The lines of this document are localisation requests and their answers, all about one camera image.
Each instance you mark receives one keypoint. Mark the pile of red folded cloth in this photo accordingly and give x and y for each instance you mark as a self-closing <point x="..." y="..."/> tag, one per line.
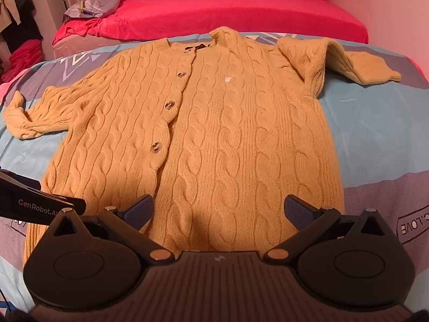
<point x="26" y="58"/>

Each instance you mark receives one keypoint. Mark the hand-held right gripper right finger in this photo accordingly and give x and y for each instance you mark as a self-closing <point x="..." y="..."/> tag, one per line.
<point x="296" y="209"/>

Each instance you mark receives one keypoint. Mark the hanging dark clothes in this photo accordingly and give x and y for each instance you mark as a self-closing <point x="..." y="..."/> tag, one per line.
<point x="15" y="13"/>

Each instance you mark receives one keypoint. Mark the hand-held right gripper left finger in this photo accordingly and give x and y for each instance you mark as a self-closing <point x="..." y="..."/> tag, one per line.
<point x="140" y="208"/>

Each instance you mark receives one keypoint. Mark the pink embossed mattress cover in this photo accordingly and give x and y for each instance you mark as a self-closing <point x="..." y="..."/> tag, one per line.
<point x="100" y="45"/>

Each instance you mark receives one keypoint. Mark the red bed sheet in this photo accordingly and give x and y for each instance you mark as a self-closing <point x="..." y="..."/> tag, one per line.
<point x="234" y="10"/>

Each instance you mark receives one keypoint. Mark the blue grey crumpled cloth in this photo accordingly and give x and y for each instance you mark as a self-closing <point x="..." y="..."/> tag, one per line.
<point x="94" y="5"/>

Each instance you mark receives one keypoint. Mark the blue grey striped blanket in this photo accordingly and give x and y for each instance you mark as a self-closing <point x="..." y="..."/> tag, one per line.
<point x="368" y="124"/>

